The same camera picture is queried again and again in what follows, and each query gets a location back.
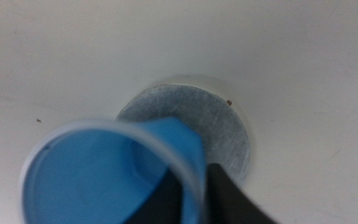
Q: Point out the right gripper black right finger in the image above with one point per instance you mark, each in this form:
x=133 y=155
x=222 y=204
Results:
x=225 y=202

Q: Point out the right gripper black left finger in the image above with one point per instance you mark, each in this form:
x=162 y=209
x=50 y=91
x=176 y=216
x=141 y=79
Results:
x=163 y=205

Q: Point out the blue plastic cup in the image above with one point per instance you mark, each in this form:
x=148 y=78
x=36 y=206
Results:
x=85 y=177

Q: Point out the grey round felt cup mat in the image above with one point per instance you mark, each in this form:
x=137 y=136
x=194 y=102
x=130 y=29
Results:
x=197 y=112

